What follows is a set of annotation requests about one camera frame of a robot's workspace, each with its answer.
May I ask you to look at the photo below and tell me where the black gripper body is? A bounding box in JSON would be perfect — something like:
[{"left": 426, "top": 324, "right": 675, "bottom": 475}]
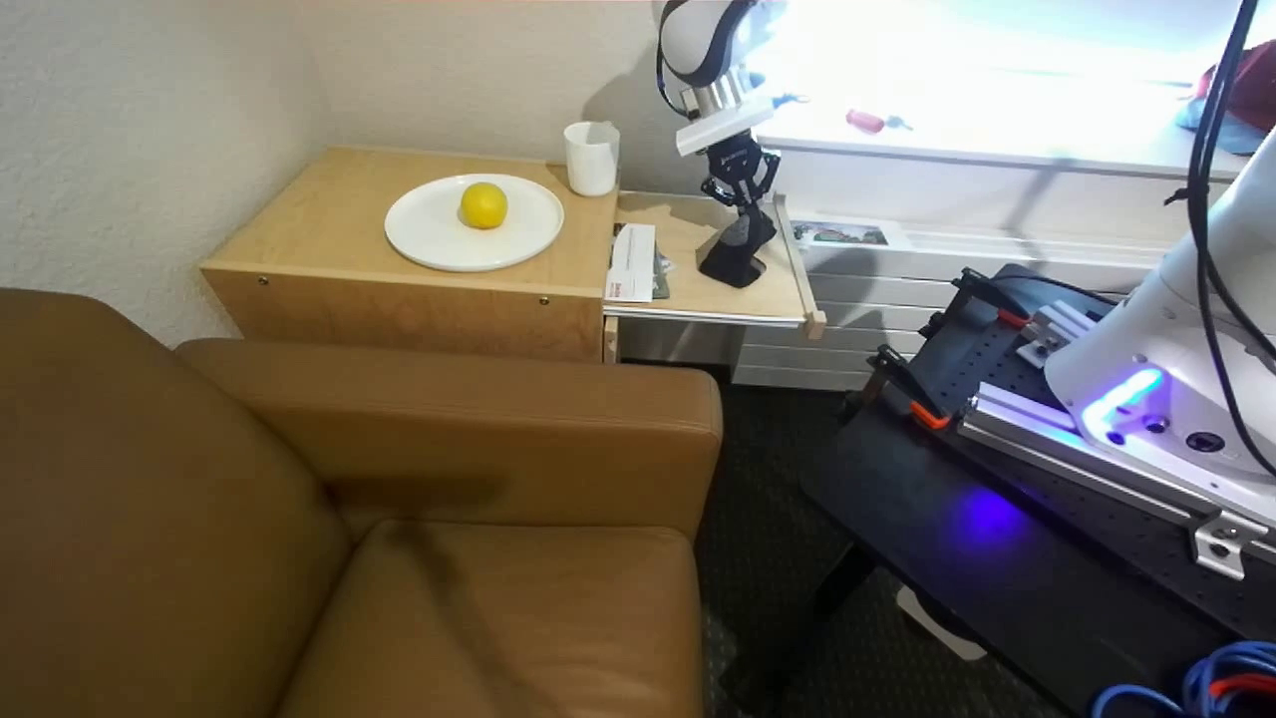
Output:
[{"left": 697, "top": 131, "right": 785, "bottom": 207}]

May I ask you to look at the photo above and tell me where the black grey sock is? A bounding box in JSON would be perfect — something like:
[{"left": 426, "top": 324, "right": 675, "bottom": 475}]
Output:
[{"left": 693, "top": 200, "right": 781, "bottom": 290}]

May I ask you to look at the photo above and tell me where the wooden side table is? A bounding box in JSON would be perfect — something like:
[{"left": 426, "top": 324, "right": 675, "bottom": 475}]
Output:
[
  {"left": 604, "top": 188, "right": 834, "bottom": 344},
  {"left": 197, "top": 143, "right": 632, "bottom": 369}
]

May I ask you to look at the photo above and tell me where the white remote control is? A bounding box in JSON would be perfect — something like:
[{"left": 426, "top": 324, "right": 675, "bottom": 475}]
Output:
[{"left": 604, "top": 219, "right": 667, "bottom": 306}]

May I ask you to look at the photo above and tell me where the white cup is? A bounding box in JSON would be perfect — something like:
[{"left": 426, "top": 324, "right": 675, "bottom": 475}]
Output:
[{"left": 558, "top": 115, "right": 625, "bottom": 204}]

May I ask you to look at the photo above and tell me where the white printed box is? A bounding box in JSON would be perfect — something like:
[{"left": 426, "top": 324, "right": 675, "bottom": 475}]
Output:
[{"left": 726, "top": 207, "right": 1148, "bottom": 398}]

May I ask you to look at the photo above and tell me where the black orange clamp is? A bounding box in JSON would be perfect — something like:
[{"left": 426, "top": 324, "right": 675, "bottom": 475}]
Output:
[{"left": 867, "top": 338, "right": 964, "bottom": 441}]

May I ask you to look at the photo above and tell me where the yellow lemon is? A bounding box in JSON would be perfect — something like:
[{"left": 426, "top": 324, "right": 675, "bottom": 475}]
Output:
[{"left": 455, "top": 179, "right": 515, "bottom": 235}]

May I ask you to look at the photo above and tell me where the white windowsill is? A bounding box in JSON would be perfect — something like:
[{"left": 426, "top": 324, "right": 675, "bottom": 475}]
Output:
[{"left": 756, "top": 91, "right": 1276, "bottom": 188}]

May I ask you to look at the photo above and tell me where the white plate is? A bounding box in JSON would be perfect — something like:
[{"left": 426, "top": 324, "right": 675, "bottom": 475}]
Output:
[{"left": 381, "top": 171, "right": 570, "bottom": 280}]

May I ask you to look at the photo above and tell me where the black robot table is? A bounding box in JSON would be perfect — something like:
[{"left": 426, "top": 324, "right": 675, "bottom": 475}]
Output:
[{"left": 716, "top": 260, "right": 1276, "bottom": 718}]

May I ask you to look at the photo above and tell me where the red object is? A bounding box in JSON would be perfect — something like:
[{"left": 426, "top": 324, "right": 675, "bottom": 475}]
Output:
[{"left": 1197, "top": 38, "right": 1276, "bottom": 139}]

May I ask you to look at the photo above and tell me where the brown leather armchair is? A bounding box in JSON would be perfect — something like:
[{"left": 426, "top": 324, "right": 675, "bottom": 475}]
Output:
[{"left": 0, "top": 282, "right": 732, "bottom": 718}]

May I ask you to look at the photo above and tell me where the orange handled screwdriver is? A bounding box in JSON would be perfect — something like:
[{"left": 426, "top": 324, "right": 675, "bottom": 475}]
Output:
[{"left": 842, "top": 106, "right": 916, "bottom": 139}]

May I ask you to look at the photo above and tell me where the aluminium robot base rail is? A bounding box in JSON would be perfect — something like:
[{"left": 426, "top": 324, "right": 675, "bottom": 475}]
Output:
[{"left": 954, "top": 373, "right": 1276, "bottom": 588}]

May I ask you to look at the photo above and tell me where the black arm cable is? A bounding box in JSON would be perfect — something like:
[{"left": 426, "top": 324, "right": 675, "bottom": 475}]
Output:
[{"left": 1182, "top": 0, "right": 1276, "bottom": 485}]

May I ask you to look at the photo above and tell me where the blue cable bundle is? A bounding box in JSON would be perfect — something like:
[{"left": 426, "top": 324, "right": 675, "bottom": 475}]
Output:
[{"left": 1087, "top": 639, "right": 1276, "bottom": 718}]

